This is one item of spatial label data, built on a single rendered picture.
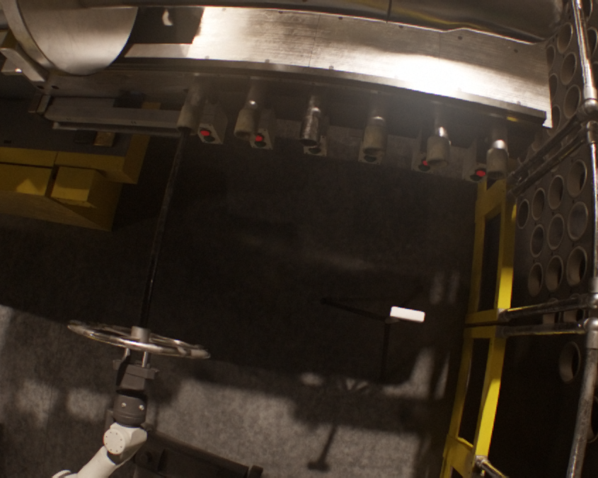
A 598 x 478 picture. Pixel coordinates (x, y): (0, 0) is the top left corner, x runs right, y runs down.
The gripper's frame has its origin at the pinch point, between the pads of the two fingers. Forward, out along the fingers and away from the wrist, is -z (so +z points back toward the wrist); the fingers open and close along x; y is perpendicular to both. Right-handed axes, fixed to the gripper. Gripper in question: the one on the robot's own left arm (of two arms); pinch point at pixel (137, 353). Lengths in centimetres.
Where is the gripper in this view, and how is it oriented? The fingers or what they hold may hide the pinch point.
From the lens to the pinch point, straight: 116.3
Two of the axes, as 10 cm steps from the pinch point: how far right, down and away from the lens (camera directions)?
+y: 0.2, 1.9, 9.8
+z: -1.6, 9.7, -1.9
